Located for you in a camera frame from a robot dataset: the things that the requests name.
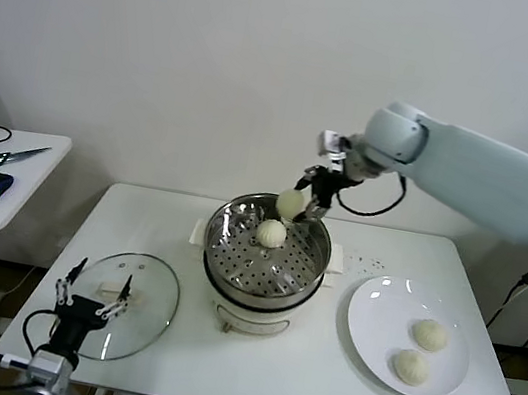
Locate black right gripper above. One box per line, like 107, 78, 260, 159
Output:
288, 159, 367, 235

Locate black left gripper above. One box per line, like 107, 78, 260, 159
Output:
44, 253, 138, 363

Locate white steamed baozi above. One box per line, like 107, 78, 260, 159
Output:
274, 186, 311, 225
254, 216, 290, 252
408, 316, 452, 355
387, 345, 434, 389

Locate round glass pot lid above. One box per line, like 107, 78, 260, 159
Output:
50, 240, 188, 373

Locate perforated steel steamer basket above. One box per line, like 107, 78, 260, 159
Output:
182, 181, 358, 322

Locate white electric cooking pot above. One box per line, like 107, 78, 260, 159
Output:
191, 242, 340, 351

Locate large white plate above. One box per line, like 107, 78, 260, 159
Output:
335, 271, 482, 395

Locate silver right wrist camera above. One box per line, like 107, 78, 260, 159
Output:
315, 128, 352, 162

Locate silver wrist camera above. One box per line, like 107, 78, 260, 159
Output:
24, 345, 80, 388
315, 128, 352, 162

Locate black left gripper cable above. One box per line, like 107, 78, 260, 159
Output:
16, 306, 58, 366

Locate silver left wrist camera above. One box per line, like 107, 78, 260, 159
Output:
24, 345, 80, 388

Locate black handled scissors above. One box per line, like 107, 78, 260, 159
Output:
0, 126, 56, 183

